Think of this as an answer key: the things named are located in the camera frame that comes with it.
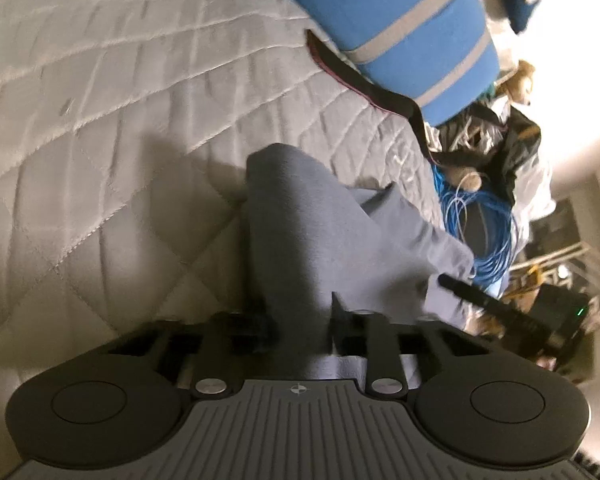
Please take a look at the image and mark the quilted grey bedspread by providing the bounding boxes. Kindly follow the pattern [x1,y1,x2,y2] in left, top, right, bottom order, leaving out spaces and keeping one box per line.
[0,0,446,361]

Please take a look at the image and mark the striped laced sneaker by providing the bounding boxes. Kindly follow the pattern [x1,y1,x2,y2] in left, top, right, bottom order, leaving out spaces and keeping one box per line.
[427,110,511,153]

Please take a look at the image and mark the grey-blue fleece pants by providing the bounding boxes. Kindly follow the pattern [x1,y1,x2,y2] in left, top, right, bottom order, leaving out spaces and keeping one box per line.
[245,142,478,381]

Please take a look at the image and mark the white metal rack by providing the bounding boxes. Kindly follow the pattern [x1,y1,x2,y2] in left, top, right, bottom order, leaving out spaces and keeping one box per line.
[510,240,600,286]

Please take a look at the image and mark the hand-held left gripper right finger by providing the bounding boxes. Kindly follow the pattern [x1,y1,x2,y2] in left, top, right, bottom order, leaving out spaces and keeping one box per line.
[330,291,487,402]

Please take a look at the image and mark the beige teddy bear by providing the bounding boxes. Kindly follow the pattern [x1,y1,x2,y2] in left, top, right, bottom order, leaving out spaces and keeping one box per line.
[445,60,538,193]

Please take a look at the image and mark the blue grey-striped pillow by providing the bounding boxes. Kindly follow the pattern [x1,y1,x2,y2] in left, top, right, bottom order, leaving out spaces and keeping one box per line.
[280,0,498,126]

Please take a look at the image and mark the black bag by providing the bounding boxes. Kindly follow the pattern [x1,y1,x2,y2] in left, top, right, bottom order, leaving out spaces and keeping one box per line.
[430,105,543,206]

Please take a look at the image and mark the coiled blue cable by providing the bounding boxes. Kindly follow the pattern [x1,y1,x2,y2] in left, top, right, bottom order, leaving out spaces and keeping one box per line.
[430,162,518,296]

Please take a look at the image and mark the black strap with red edge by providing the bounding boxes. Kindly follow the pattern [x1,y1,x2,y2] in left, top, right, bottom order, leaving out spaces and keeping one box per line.
[305,27,436,161]

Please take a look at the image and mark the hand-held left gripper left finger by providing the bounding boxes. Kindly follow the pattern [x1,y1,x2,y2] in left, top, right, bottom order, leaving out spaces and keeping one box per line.
[102,302,277,401]

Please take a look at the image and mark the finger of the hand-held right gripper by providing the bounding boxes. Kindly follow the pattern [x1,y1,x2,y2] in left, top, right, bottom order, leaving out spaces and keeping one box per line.
[437,272,534,333]

